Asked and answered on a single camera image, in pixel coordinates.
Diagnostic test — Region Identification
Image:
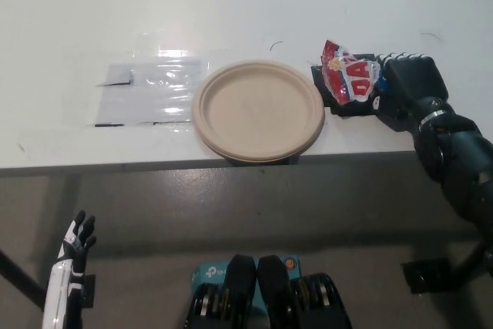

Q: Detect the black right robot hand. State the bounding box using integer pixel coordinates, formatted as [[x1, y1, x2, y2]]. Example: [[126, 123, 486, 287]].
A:
[[371, 52, 451, 132]]

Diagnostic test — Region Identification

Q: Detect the black floor foot plate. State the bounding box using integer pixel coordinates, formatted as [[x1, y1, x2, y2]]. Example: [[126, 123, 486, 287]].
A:
[[400, 258, 460, 294], [69, 274, 97, 309]]

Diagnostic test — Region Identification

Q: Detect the black mat under bag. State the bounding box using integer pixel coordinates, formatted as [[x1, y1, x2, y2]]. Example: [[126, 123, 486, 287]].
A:
[[310, 52, 386, 118]]

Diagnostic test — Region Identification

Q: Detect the black table leg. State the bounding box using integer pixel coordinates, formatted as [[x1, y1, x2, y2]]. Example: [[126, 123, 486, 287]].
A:
[[456, 236, 493, 280], [0, 247, 45, 311]]

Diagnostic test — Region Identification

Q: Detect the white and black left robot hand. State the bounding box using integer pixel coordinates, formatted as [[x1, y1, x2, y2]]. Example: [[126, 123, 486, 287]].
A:
[[57, 210, 98, 274]]

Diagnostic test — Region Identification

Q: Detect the teal router box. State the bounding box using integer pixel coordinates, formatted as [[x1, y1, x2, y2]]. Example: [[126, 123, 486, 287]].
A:
[[191, 254, 300, 313]]

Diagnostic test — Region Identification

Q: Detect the beige paper plate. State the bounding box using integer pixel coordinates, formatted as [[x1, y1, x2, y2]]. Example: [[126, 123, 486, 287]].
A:
[[190, 59, 324, 162]]

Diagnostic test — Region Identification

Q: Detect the red blue sunflower seed bag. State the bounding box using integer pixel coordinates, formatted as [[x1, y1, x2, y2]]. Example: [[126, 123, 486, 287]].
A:
[[321, 39, 386, 107]]

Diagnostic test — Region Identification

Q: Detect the grey taped plastic sheet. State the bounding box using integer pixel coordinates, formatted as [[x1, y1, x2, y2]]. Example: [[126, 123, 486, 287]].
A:
[[94, 61, 207, 128]]

